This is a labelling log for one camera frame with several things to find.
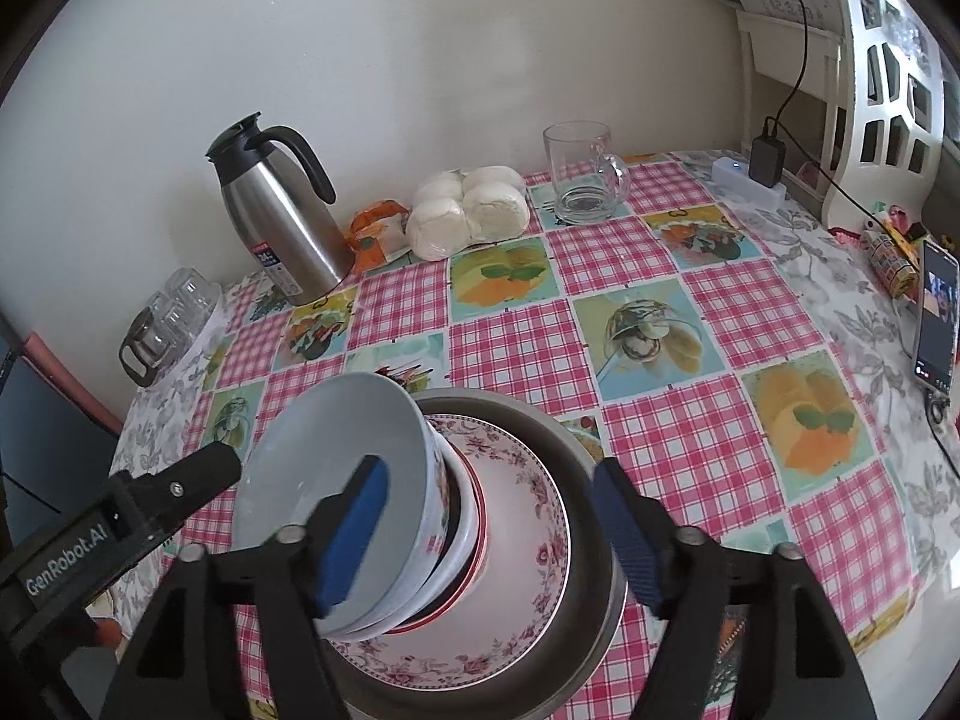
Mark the orange snack packet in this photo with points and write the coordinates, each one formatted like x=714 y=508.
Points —
x=375 y=240

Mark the round stainless steel plate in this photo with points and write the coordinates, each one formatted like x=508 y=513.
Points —
x=540 y=420

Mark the white power strip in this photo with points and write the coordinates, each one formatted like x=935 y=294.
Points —
x=731 y=174

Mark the smartphone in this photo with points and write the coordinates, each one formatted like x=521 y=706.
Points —
x=937 y=315

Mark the white carved shelf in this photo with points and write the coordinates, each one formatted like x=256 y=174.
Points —
x=855 y=90

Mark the small printed bottle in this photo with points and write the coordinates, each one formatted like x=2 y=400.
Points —
x=892 y=262

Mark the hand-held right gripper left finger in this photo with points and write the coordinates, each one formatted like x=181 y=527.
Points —
x=352 y=540

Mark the dark blue cabinet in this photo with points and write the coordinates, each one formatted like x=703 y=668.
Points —
x=45 y=420

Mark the bag of steamed buns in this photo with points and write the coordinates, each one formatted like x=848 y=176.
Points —
x=465 y=210

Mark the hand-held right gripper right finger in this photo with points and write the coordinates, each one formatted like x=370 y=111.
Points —
x=626 y=540

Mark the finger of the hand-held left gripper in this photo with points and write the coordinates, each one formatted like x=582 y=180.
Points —
x=195 y=476

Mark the strawberry print red-rim bowl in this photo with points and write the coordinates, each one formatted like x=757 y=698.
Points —
x=481 y=517

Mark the small white red-emblem bowl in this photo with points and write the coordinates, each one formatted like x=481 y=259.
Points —
x=315 y=457

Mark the clear glass cup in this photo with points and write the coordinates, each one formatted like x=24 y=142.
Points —
x=171 y=317
x=193 y=290

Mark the round pink floral plate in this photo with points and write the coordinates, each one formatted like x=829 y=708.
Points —
x=525 y=540

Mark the pink checked tablecloth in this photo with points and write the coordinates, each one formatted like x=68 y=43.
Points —
x=675 y=427

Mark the black charger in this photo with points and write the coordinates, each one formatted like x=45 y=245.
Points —
x=769 y=157

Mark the clear glass mug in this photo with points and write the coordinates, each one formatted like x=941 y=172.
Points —
x=577 y=180

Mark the stainless steel thermos jug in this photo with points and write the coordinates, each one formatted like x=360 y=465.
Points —
x=285 y=225

